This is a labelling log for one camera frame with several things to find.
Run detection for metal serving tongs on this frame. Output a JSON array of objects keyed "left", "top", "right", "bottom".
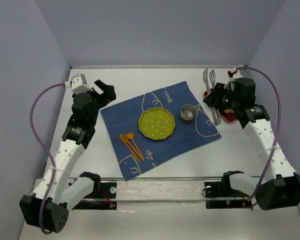
[{"left": 201, "top": 68, "right": 222, "bottom": 126}]

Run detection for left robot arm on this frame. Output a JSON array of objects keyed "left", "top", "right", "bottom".
[{"left": 19, "top": 75, "right": 117, "bottom": 235}]

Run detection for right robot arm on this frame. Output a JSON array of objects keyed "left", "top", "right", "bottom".
[{"left": 203, "top": 77, "right": 300, "bottom": 211}]

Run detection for brown bread slice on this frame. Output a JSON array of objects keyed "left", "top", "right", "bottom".
[{"left": 224, "top": 109, "right": 234, "bottom": 115}]

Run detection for red tray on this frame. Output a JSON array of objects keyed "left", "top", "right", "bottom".
[{"left": 203, "top": 89, "right": 239, "bottom": 124}]

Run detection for metal cup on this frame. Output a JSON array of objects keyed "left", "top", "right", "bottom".
[{"left": 180, "top": 104, "right": 196, "bottom": 123}]

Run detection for orange plastic spoon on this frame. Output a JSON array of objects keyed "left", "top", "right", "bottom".
[{"left": 125, "top": 132, "right": 145, "bottom": 161}]

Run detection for blue embroidered cloth mat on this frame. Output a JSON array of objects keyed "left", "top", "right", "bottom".
[{"left": 101, "top": 81, "right": 221, "bottom": 181}]

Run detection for green dotted plate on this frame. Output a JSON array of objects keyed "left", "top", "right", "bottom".
[{"left": 138, "top": 107, "right": 176, "bottom": 141}]

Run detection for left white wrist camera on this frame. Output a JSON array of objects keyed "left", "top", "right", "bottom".
[{"left": 64, "top": 73, "right": 93, "bottom": 95}]

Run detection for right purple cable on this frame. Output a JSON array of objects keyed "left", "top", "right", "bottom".
[{"left": 246, "top": 66, "right": 282, "bottom": 202}]

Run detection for purple cable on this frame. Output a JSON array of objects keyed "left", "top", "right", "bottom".
[
  {"left": 30, "top": 83, "right": 75, "bottom": 235},
  {"left": 246, "top": 66, "right": 282, "bottom": 202}
]

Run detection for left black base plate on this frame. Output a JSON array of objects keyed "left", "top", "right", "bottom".
[{"left": 73, "top": 182, "right": 117, "bottom": 210}]

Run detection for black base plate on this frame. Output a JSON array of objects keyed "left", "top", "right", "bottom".
[
  {"left": 201, "top": 181, "right": 254, "bottom": 210},
  {"left": 73, "top": 182, "right": 117, "bottom": 210}
]

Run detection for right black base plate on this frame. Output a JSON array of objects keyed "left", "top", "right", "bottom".
[{"left": 201, "top": 181, "right": 254, "bottom": 210}]

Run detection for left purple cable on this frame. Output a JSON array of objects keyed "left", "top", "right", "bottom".
[{"left": 30, "top": 83, "right": 75, "bottom": 235}]

